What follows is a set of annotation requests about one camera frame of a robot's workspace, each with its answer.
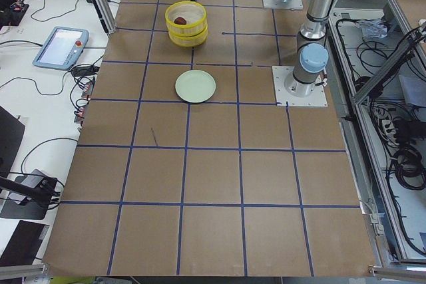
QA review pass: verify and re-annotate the light green plate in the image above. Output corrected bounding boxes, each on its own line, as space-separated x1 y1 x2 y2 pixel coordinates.
175 70 216 103

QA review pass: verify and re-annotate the blue teach pendant near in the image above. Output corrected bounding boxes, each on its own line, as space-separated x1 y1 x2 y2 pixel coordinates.
33 26 89 71

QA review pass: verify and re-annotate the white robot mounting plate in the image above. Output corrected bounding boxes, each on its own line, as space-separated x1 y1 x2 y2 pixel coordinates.
272 66 327 107

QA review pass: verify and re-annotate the brown bun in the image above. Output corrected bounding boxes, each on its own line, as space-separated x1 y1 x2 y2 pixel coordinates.
174 17 187 25

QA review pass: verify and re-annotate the black cable bundle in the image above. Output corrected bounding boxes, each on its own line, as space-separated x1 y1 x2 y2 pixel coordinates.
385 144 426 192

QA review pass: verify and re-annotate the black laptop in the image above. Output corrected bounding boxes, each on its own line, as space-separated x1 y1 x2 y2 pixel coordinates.
0 107 25 178

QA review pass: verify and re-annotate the black power adapter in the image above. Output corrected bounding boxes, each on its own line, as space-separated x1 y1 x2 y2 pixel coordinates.
71 65 99 77

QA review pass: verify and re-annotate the black camera arm mount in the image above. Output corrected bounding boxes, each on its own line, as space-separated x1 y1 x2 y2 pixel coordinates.
1 174 58 208

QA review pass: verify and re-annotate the yellow bamboo steamer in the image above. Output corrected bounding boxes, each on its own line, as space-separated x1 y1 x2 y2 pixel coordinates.
165 1 207 37
168 27 208 47

